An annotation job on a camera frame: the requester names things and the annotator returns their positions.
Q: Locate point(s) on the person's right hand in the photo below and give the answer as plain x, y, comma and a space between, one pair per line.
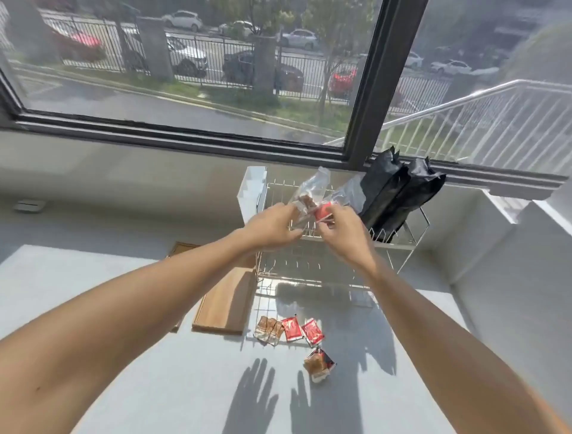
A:
346, 237

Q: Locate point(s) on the person's right forearm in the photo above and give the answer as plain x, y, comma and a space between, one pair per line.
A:
447, 357

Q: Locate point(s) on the person's left forearm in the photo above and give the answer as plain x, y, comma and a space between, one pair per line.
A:
134, 322

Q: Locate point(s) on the row of parked cars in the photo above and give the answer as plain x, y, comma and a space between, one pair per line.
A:
185, 56

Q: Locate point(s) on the person's left hand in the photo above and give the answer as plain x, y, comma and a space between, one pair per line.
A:
268, 230

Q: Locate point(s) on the white stair railing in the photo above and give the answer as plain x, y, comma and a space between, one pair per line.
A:
545, 86

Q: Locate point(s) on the white wall fitting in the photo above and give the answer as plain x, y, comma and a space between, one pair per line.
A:
29, 205

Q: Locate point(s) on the bamboo tray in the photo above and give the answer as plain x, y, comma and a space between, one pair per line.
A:
183, 249
228, 299

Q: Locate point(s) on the grey concrete fence pillar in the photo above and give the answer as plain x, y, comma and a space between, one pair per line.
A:
264, 62
154, 49

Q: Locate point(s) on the white plastic utensil holder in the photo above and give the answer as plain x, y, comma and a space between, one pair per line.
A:
250, 192

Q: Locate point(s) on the black window frame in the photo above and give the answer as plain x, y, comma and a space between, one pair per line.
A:
384, 89

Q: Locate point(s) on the green roadside tree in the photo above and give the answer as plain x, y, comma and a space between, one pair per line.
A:
339, 22

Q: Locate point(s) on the black metal fence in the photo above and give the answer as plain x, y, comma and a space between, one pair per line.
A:
308, 67

